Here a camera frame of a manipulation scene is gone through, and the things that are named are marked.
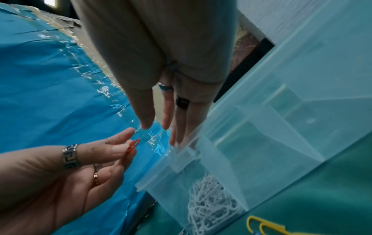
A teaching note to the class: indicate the blue cloth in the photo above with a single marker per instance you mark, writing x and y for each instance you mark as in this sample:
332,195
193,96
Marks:
43,91

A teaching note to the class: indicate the clear plastic storage box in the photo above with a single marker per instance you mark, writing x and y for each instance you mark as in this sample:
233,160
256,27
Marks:
276,128

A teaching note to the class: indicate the red paper clip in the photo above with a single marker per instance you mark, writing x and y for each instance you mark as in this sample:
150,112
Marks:
131,148

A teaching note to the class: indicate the pile of white paper clips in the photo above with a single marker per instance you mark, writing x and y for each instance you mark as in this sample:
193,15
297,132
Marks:
209,206

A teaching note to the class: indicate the person's left hand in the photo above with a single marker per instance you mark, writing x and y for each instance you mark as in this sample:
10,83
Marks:
43,190

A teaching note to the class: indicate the yellow paper clip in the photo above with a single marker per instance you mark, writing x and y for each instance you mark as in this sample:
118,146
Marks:
251,223
271,228

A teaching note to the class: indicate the person's right hand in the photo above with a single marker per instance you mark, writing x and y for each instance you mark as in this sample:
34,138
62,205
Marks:
180,46

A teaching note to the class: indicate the clear tape strip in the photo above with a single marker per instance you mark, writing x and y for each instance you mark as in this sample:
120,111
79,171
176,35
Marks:
101,89

